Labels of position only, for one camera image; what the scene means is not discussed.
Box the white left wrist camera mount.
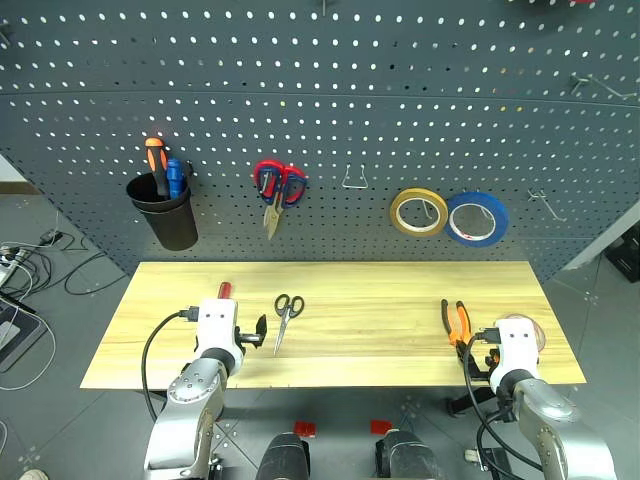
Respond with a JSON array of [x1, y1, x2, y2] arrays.
[[192, 298, 247, 377]]

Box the orange and black screwdriver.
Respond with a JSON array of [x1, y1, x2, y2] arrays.
[[144, 137, 171, 199]]

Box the dark grey perforated pegboard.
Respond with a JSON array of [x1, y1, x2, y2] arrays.
[[0, 0, 640, 282]]

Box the grey pegboard frame post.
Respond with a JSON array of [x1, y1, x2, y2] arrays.
[[556, 201, 640, 272]]

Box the black flat floor device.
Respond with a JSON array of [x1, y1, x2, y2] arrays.
[[0, 293, 47, 374]]

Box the black plastic crate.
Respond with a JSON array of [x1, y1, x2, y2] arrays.
[[603, 234, 640, 284]]

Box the yellow tape roll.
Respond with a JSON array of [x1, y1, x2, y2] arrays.
[[389, 187, 450, 238]]

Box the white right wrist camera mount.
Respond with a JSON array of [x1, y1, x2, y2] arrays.
[[488, 318, 542, 394]]

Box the black handled scissors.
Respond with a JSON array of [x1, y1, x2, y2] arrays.
[[272, 293, 306, 358]]

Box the red and blue snips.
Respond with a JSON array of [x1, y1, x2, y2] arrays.
[[253, 159, 309, 242]]

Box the dark rounded shape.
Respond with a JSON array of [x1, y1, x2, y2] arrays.
[[256, 431, 312, 480], [375, 428, 442, 480]]

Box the thin red tape roll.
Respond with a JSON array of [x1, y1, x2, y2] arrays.
[[494, 313, 548, 354]]

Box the white power strip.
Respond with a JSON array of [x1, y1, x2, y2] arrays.
[[0, 243, 22, 282]]

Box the black table stand foot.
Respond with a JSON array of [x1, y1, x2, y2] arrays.
[[446, 386, 497, 419]]

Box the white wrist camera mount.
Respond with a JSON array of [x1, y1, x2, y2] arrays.
[[192, 298, 247, 377], [488, 318, 542, 394]]

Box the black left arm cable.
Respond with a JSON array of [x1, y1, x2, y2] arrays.
[[141, 308, 202, 422]]

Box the bent wire pegboard hook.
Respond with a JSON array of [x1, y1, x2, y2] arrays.
[[341, 163, 370, 191]]

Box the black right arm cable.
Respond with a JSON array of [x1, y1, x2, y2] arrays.
[[461, 326, 544, 474]]

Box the long metal pegboard hook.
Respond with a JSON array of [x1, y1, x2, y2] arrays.
[[569, 73, 637, 104]]

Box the blue tape roll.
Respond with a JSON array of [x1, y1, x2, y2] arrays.
[[444, 190, 511, 250]]

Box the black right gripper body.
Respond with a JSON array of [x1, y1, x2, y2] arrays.
[[469, 347, 500, 383]]

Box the black plastic cup holder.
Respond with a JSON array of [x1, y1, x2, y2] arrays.
[[125, 172, 200, 251]]

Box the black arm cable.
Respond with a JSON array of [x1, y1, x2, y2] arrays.
[[141, 308, 202, 422], [461, 326, 544, 474]]

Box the orange and black pliers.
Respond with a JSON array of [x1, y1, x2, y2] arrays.
[[440, 297, 474, 362]]

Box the blue handled screwdriver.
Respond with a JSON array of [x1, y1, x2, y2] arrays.
[[166, 158, 188, 200]]

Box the metal double pegboard hook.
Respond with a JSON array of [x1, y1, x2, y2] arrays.
[[526, 187, 569, 223]]

